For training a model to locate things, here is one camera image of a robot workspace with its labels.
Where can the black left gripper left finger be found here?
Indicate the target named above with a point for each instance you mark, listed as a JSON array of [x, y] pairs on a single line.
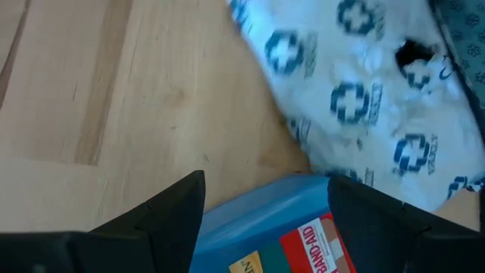
[[113, 246]]

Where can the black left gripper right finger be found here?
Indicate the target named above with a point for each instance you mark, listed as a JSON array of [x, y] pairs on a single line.
[[409, 242]]

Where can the blue Band-Aid first-aid box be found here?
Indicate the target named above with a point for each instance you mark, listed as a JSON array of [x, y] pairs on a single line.
[[257, 216]]

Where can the white bag blue cross print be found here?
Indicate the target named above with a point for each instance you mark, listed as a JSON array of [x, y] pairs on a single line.
[[326, 60]]

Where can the blue snowflake-print folded gown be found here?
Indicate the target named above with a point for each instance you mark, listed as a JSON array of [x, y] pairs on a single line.
[[470, 30]]

